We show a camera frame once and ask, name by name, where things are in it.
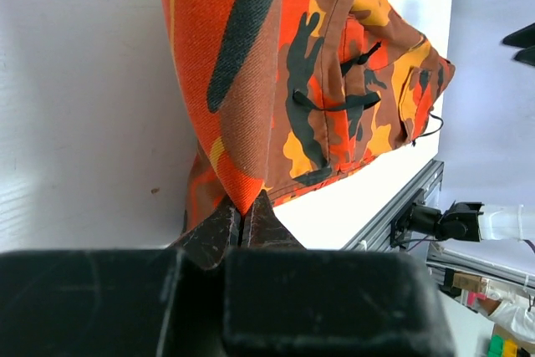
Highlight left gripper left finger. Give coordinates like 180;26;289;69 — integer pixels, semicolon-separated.
1;201;242;356

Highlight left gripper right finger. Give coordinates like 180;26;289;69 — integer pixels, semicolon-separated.
222;193;456;356

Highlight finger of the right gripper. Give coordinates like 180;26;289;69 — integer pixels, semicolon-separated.
502;23;535;48
514;46;535;67

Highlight orange camouflage trousers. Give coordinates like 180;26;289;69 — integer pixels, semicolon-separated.
161;0;455;232

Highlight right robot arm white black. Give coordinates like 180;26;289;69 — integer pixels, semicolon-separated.
390;22;534;253

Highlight cardboard box on shelf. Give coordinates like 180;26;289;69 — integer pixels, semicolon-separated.
452;272;489;294

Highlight green and yellow blocks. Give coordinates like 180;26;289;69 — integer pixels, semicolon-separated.
487;334;521;357

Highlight person in white sleeve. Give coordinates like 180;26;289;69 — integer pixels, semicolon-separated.
479;298;534;344

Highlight aluminium rail frame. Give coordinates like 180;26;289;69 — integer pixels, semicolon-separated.
344;161;534;293

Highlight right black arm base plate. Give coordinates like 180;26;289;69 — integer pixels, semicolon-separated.
390;188;425;249

